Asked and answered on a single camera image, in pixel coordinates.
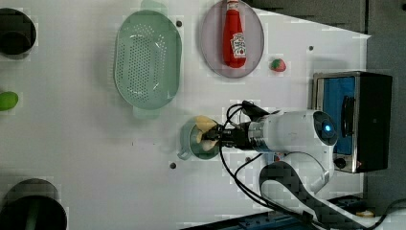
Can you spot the green plastic colander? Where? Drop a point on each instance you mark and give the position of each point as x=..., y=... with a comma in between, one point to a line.
x=148, y=53

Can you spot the green round object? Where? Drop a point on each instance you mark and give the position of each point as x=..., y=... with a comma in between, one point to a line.
x=8, y=100

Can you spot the silver black toaster oven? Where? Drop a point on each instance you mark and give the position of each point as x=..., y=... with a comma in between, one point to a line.
x=360, y=105

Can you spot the grey round plate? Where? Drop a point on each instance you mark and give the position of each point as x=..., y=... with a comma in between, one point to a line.
x=211, y=39

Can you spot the black round object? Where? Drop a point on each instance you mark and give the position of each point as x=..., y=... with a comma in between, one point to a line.
x=33, y=204
x=17, y=33

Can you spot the black round object lower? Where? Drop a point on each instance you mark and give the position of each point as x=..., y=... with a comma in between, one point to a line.
x=33, y=204

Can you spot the yellow toy banana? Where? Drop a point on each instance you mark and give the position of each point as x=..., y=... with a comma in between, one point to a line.
x=204, y=124

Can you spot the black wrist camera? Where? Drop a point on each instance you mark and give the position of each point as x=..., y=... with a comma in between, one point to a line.
x=253, y=110

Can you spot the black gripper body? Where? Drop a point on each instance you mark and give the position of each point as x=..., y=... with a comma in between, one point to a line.
x=236, y=137

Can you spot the red toy strawberry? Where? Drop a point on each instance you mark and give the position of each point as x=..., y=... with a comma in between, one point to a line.
x=278, y=65

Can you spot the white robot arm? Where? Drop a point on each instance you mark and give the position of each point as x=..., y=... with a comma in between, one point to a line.
x=306, y=140

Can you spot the red ketchup bottle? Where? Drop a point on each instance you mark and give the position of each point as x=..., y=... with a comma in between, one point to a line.
x=233, y=40

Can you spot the green mug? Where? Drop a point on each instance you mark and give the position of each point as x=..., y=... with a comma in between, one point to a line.
x=189, y=145

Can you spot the black round object upper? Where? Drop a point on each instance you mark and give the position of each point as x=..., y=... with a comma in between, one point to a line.
x=17, y=33

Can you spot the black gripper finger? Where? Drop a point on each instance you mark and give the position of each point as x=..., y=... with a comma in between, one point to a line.
x=216, y=128
x=210, y=137

